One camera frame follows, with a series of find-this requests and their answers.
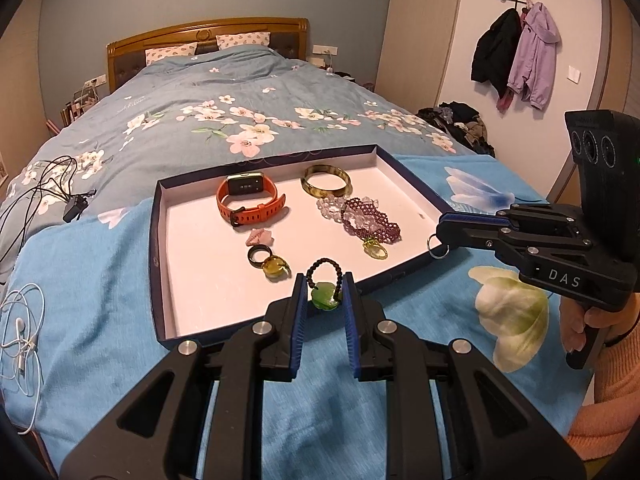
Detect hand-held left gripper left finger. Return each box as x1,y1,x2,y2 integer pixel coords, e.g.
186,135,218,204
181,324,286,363
59,274,308,480

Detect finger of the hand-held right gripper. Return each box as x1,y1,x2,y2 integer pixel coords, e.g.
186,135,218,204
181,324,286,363
436,225,597,272
439,205,583,238

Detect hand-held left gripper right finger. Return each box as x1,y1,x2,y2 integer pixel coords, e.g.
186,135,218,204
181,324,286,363
341,275,587,480

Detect green pendant black bead bracelet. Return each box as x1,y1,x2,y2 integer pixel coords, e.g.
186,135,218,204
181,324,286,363
306,258,346,309

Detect yellow pendant with bead loop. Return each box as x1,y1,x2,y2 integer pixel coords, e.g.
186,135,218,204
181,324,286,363
247,246,292,281

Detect garnet bead bracelet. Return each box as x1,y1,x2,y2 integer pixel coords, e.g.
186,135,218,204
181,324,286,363
341,199,402,242

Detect navy cardboard box tray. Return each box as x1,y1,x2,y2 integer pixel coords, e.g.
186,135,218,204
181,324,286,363
150,145,451,353

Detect clear crystal bead bracelet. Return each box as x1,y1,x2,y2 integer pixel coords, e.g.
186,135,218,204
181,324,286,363
316,194,375,228

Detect person's right hand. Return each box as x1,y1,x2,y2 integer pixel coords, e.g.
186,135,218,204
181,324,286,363
558,292,640,354

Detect pile of dark clothes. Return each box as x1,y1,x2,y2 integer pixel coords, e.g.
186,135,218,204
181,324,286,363
417,101,496,158

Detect orange smartwatch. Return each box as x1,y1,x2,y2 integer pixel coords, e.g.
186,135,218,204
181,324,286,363
216,172,287,223

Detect tortoiseshell bangle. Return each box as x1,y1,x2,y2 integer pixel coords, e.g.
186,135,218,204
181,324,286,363
301,164,352,200

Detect purple jacket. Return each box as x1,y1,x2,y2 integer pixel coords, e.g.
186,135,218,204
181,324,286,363
507,1,557,111

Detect black jacket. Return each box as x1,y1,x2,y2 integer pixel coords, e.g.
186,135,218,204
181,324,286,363
471,8,523,98

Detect beige wardrobe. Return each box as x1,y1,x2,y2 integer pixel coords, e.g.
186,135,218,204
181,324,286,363
376,0,461,113

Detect bright blue printed blanket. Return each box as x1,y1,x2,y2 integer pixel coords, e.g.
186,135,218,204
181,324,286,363
0,152,596,480

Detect floral blue-grey duvet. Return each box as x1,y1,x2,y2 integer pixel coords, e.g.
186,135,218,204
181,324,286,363
0,44,471,281

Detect small black clip device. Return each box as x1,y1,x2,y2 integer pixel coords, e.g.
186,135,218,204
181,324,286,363
63,195,90,222

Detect white earphones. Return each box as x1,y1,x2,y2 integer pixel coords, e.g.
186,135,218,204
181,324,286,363
0,282,46,436

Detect patterned white pillow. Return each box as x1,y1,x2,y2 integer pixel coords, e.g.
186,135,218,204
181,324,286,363
216,32,271,51
145,44,198,66

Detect stack of books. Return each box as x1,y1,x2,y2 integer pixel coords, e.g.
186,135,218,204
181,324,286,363
60,87,98,128

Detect wooden bed headboard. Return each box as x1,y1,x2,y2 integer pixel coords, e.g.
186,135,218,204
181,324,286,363
106,17,310,95

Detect black cable bundle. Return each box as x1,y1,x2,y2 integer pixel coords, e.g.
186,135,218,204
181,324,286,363
0,156,97,261

